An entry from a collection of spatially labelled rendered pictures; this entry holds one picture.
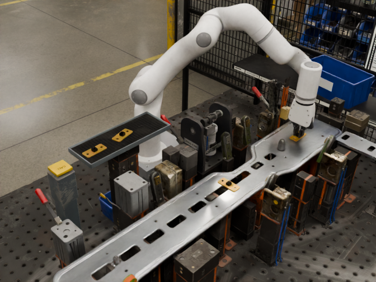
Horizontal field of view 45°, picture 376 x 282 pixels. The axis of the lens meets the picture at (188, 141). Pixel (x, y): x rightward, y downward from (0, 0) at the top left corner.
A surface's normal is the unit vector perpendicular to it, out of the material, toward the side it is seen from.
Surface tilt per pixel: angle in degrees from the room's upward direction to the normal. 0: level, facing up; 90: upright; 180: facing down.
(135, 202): 90
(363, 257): 0
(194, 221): 0
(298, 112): 90
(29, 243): 0
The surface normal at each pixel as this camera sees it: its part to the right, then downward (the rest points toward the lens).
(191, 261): 0.02, -0.83
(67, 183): 0.71, 0.41
